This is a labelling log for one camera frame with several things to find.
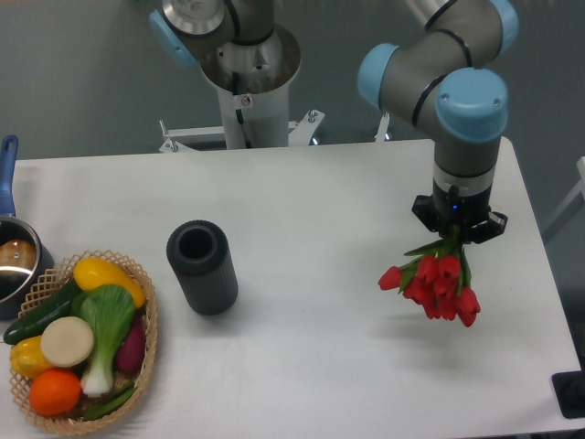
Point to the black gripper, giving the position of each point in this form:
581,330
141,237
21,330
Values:
452,205

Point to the red tulip bouquet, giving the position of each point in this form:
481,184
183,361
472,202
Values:
438,278

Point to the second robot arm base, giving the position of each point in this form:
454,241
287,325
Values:
187,31

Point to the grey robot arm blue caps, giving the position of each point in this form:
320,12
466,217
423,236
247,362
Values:
442,87

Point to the dark grey ribbed vase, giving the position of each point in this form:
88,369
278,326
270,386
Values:
199,255

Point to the black device at table edge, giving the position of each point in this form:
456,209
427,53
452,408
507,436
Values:
569,390

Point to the purple sweet potato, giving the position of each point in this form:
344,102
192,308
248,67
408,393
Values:
130,355

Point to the green bok choy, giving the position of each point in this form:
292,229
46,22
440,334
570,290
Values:
109,311

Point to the yellow squash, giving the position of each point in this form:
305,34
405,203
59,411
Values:
90,273

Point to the green cucumber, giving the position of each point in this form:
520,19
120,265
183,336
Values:
35,321

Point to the beige round bun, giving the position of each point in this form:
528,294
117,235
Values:
67,342

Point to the green bean pods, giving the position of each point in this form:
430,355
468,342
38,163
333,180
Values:
110,405

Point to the woven wicker basket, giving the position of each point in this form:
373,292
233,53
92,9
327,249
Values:
70,423

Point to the orange fruit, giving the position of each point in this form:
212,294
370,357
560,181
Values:
54,392

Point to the yellow bell pepper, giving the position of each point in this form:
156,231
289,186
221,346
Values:
27,358

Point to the white frame at right edge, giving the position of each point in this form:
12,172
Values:
567,208

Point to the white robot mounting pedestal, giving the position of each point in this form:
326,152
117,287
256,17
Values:
252,85

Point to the blue handled saucepan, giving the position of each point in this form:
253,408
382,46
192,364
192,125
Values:
23,256

